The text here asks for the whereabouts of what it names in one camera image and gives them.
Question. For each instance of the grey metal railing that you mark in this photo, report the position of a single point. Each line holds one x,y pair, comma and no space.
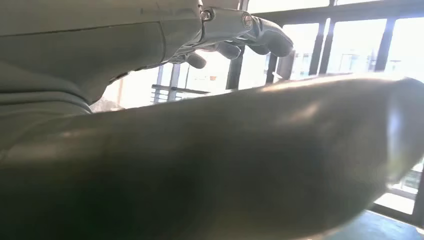
174,82

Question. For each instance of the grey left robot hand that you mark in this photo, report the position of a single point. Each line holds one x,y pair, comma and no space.
99,39

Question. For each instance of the grey speckled mound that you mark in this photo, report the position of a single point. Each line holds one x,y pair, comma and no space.
106,106

